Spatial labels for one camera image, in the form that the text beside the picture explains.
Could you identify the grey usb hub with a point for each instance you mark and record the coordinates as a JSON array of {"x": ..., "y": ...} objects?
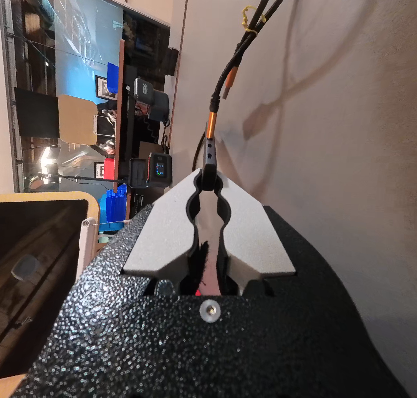
[{"x": 210, "y": 153}]

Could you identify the framed black white sign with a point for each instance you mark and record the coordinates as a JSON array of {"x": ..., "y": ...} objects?
[
  {"x": 98, "y": 170},
  {"x": 102, "y": 90}
]

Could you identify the black device with colour display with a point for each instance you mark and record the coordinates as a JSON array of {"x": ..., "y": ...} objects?
[{"x": 161, "y": 170}]

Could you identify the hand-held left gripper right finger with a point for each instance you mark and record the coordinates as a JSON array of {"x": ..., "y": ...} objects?
[{"x": 257, "y": 241}]

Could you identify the brown-edged desk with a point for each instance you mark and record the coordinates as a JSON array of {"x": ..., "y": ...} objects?
[{"x": 119, "y": 111}]

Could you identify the small black box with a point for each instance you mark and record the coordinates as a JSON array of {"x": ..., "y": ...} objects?
[{"x": 172, "y": 62}]

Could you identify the cardboard box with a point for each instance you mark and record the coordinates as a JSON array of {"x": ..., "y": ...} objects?
[{"x": 148, "y": 150}]

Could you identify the dark grey portable power unit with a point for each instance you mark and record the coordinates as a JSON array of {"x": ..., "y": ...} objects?
[{"x": 159, "y": 106}]

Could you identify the stack of blue bins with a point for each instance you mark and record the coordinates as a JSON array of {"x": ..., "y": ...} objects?
[{"x": 112, "y": 209}]

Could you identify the yellow twist tie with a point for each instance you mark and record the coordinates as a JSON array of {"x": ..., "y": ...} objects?
[{"x": 251, "y": 30}]

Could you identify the black monitor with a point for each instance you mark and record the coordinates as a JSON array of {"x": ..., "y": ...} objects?
[{"x": 35, "y": 113}]

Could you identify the plywood board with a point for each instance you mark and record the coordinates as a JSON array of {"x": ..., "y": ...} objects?
[{"x": 76, "y": 119}]

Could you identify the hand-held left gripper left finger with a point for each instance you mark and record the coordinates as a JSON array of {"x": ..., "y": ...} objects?
[{"x": 163, "y": 235}]

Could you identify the white bracket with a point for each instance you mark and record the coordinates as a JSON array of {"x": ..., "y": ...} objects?
[{"x": 87, "y": 244}]

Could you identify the red bin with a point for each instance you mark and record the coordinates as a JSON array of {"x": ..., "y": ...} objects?
[{"x": 109, "y": 168}]

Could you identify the blue bin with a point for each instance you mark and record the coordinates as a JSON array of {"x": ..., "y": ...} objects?
[{"x": 112, "y": 78}]

